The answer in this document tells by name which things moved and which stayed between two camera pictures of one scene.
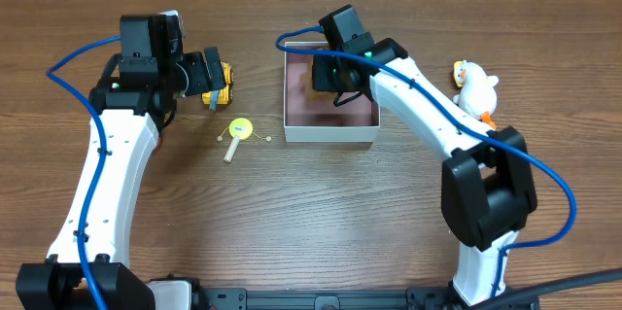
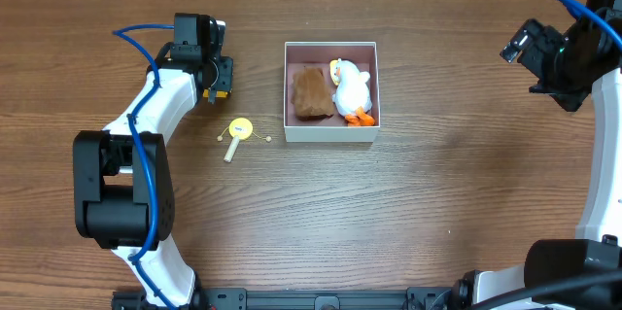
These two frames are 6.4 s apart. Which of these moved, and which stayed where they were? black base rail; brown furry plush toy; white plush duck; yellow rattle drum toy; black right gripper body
Moved: brown furry plush toy; black right gripper body; white plush duck
Stayed: yellow rattle drum toy; black base rail
